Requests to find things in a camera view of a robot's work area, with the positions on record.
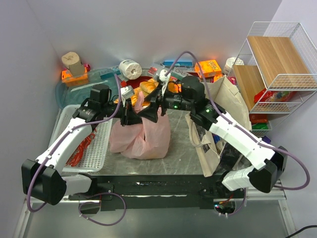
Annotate white perforated plastic basket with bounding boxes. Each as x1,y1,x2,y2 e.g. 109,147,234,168
49,105,112,174

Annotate orange box under roll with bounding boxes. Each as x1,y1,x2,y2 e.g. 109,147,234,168
61,67,89,87

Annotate red candy bag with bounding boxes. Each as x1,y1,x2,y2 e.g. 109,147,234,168
254,89,297,103

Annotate blue flat box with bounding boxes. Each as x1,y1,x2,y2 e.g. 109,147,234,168
161,59,193,67

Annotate teal plastic tray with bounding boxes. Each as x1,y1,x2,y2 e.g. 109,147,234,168
55,68,121,109

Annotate white toilet paper roll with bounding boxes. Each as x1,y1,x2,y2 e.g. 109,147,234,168
119,59,142,80

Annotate red round plate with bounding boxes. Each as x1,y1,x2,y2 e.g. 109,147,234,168
120,76,151,89

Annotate white paper cup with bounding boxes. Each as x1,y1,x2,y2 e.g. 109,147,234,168
222,57,244,75

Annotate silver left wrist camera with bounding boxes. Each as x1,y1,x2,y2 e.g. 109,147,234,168
120,85,135,100

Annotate purple box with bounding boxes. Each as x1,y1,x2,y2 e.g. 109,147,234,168
262,136,271,144

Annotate white wire shelf rack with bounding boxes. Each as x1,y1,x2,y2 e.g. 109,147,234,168
228,21,317,136

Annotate red toothpaste box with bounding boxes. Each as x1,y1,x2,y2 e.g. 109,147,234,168
148,67,160,75

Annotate green snack packet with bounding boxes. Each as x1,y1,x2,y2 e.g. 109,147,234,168
252,123,269,130

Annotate brown toilet paper roll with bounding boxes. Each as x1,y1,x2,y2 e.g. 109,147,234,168
61,52,85,76

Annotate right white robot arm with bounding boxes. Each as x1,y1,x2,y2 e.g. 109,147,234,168
138,75,286,193

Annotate beige canvas tote bag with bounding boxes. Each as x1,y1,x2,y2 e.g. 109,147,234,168
185,76,251,177

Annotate red snack packet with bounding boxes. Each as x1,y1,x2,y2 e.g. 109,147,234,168
249,114,268,124

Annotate orange snack box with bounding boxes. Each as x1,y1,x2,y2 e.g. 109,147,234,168
195,59,222,78

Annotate pink plastic grocery bag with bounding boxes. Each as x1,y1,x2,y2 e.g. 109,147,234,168
108,91,171,160

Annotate red toy lobster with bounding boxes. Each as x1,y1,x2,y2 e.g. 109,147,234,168
66,132,95,167

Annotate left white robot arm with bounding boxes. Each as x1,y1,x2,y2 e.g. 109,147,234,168
21,84,141,205

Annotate croissant bread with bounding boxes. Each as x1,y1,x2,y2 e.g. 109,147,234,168
139,78,159,96

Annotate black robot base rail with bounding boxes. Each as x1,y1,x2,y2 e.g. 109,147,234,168
68,175,244,211

